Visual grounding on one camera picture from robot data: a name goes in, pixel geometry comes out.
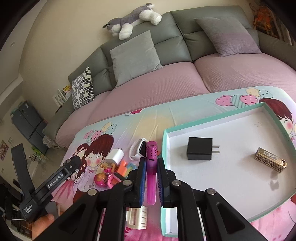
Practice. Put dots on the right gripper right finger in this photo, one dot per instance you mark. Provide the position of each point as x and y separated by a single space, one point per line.
162 182

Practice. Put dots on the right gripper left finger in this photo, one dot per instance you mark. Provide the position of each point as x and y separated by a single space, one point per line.
140 182

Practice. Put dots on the magenta lighter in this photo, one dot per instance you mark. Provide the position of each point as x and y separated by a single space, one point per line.
151 170

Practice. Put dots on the pink round toy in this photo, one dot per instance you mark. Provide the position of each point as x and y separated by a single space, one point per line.
101 179

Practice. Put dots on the black power adapter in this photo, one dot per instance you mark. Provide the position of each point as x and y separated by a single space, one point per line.
201 148

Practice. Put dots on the gold lighter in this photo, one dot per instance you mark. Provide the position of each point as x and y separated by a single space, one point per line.
271 160

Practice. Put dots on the person's left hand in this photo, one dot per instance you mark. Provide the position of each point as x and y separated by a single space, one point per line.
41 224

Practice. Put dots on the white smartwatch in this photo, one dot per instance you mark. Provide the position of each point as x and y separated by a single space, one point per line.
138 149

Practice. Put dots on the white power adapter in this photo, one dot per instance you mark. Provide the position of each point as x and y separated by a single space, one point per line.
115 156

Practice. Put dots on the white hair claw clip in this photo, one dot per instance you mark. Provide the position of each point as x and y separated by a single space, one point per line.
136 218

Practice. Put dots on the dark cabinet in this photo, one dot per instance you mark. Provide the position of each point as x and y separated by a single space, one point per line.
30 124

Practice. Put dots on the teal shallow box tray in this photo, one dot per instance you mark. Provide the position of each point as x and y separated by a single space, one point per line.
258 192

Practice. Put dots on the black white patterned cushion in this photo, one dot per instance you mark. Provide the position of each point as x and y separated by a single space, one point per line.
82 89

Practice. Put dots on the white magazine rack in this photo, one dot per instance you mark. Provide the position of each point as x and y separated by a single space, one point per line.
62 95

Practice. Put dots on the pink sofa seat cover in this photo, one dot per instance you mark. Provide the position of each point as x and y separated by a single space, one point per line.
176 81

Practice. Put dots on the light grey cushion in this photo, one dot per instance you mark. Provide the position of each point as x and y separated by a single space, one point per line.
134 58

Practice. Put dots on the grey sofa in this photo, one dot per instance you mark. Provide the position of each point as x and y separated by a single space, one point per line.
177 38

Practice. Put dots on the husky plush toy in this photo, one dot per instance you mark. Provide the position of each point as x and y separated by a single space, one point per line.
122 27

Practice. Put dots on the grey purple cushion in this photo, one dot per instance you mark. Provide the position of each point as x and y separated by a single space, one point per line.
228 36

